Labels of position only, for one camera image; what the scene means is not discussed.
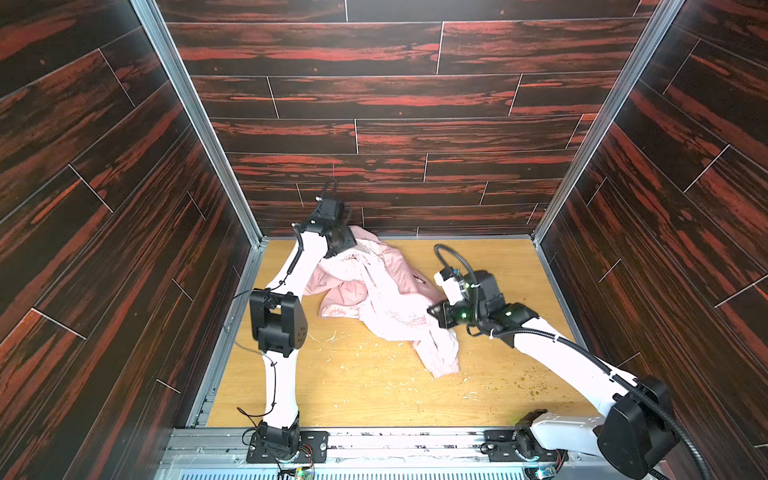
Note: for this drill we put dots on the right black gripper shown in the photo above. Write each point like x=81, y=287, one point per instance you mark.
x=444, y=312

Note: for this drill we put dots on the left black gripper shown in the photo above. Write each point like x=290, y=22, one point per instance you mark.
x=339, y=238

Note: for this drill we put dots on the pink zip-up jacket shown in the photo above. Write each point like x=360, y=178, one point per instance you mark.
x=373, y=283

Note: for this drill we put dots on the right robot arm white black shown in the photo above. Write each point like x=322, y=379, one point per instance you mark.
x=629, y=430

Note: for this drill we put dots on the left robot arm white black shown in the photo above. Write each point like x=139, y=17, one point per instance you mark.
x=280, y=326

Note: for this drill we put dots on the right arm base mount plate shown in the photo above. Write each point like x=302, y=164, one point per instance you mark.
x=517, y=445

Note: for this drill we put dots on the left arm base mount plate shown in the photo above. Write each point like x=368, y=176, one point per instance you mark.
x=288, y=446

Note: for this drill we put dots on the aluminium front rail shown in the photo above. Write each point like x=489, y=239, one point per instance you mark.
x=367, y=453

